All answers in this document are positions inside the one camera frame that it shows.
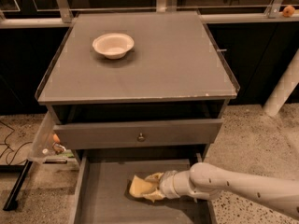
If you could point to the black metal floor bar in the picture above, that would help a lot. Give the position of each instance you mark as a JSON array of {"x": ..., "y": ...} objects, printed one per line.
[{"x": 21, "y": 171}]

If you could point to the yellow sponge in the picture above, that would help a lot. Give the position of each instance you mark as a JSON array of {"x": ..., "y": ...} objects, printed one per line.
[{"x": 139, "y": 187}]

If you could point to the white paper bowl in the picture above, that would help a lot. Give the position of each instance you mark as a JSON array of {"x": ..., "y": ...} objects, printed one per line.
[{"x": 114, "y": 45}]

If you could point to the orange ball on rail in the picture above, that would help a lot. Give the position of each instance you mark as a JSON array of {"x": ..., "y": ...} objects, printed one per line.
[{"x": 288, "y": 11}]

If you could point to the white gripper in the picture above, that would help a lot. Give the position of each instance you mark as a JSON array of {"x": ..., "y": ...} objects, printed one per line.
[{"x": 167, "y": 184}]

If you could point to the grey drawer cabinet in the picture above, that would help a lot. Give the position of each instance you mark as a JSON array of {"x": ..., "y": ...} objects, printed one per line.
[{"x": 174, "y": 71}]

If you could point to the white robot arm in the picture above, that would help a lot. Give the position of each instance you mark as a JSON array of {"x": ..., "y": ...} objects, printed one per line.
[{"x": 205, "y": 181}]

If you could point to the open grey middle drawer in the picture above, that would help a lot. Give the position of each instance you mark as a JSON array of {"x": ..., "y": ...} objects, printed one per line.
[{"x": 102, "y": 192}]

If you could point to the small orange object in bin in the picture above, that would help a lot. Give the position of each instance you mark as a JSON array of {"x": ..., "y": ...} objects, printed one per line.
[{"x": 56, "y": 139}]

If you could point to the round metal drawer knob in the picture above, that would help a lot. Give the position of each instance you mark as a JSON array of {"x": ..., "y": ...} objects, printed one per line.
[{"x": 141, "y": 137}]

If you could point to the metal railing frame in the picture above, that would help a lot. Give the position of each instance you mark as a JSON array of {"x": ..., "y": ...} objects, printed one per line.
[{"x": 64, "y": 13}]

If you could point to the clear plastic side bin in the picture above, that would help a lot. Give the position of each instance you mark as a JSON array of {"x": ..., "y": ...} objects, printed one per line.
[{"x": 44, "y": 149}]

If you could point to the grey upper drawer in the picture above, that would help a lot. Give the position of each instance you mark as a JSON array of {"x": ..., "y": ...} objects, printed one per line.
[{"x": 124, "y": 134}]

